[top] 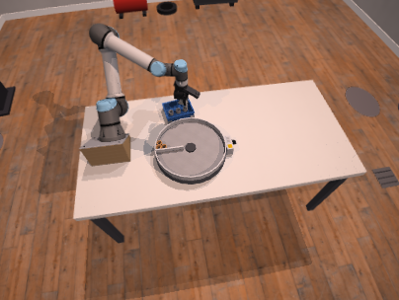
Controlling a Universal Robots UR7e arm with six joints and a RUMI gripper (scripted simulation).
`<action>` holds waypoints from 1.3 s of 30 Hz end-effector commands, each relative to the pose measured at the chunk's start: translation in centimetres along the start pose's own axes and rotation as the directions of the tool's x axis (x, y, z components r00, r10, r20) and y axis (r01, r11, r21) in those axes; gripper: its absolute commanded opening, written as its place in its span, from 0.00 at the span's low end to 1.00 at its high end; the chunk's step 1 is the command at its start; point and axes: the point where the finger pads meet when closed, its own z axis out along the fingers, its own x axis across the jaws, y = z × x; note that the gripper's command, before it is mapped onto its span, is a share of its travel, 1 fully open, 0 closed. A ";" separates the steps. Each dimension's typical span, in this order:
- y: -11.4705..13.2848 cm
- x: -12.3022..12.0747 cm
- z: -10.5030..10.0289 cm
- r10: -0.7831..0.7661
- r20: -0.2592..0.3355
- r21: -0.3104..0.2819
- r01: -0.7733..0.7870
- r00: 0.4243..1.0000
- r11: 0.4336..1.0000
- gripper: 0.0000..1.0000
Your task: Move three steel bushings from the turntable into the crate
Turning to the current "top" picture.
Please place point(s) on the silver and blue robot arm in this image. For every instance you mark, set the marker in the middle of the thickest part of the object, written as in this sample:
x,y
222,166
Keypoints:
x,y
115,105

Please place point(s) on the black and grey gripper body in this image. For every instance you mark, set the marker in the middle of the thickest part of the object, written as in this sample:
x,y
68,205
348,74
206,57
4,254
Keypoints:
x,y
180,94

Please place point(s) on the blue crate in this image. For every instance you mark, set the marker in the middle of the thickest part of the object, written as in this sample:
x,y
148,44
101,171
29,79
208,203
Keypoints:
x,y
172,106

